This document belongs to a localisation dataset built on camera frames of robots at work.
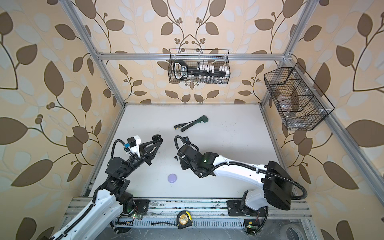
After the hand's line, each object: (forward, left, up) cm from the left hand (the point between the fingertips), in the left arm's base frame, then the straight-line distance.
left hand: (159, 142), depth 68 cm
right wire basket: (+19, -69, +8) cm, 72 cm away
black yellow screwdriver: (+28, -4, -25) cm, 38 cm away
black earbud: (+5, -4, -26) cm, 27 cm away
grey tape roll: (-29, -64, -23) cm, 74 cm away
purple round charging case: (-7, -4, -27) cm, 29 cm away
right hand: (-1, -10, -14) cm, 18 cm away
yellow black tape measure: (-27, -12, -24) cm, 38 cm away
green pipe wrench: (+36, -22, -26) cm, 49 cm away
